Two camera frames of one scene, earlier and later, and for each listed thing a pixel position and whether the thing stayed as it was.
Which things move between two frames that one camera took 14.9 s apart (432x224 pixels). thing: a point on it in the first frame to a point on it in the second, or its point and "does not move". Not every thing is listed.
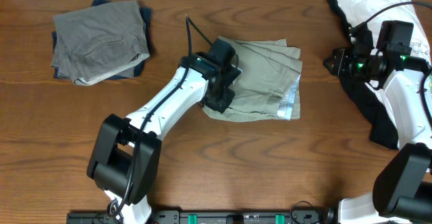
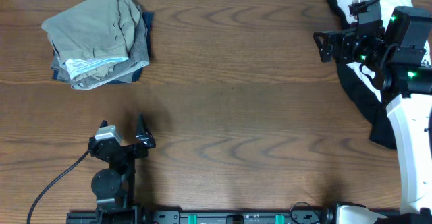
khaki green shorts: [268, 86] to [96, 34]
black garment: [383, 127] does not move
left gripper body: [221, 97] to [133, 154]
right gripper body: [344, 65] to [349, 50]
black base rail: [298, 216] does not move
